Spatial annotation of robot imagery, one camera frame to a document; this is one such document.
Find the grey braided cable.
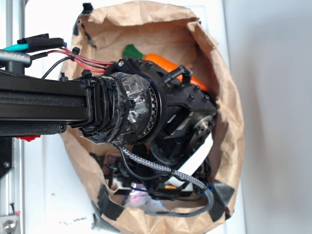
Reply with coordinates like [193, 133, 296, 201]
[119, 145, 215, 218]

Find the white paper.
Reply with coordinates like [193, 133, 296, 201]
[124, 191, 165, 212]

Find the aluminium frame rail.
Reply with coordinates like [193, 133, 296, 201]
[0, 0, 25, 234]

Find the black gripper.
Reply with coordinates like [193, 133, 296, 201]
[105, 58, 216, 201]

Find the brown paper bag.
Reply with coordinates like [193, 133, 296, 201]
[61, 0, 244, 234]

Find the red wire bundle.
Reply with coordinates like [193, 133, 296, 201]
[47, 47, 115, 74]

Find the orange toy carrot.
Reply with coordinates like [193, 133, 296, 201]
[122, 44, 208, 91]

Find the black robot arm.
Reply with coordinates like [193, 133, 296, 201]
[0, 58, 216, 201]

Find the black mounting bracket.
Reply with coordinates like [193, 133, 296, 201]
[0, 137, 13, 178]

